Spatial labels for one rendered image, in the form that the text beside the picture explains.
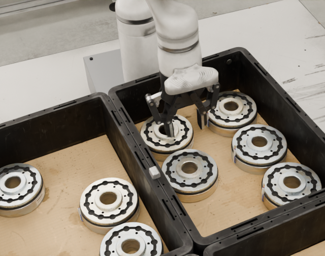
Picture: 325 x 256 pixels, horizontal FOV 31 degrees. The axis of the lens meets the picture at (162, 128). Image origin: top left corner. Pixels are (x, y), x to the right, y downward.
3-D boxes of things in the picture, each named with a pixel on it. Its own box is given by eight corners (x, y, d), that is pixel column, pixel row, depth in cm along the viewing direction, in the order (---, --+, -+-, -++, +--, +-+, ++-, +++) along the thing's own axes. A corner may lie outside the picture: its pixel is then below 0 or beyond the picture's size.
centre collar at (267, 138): (240, 139, 111) (240, 137, 110) (262, 130, 112) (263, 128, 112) (255, 156, 108) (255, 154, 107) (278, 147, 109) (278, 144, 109)
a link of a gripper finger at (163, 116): (167, 109, 109) (170, 129, 112) (152, 114, 109) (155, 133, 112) (170, 115, 108) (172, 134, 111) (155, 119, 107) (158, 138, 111)
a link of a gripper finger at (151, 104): (149, 91, 106) (162, 112, 110) (140, 96, 106) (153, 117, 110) (153, 100, 104) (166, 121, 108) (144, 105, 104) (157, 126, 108)
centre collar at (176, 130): (150, 125, 115) (150, 123, 114) (174, 119, 116) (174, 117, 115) (158, 143, 112) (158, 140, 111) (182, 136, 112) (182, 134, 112)
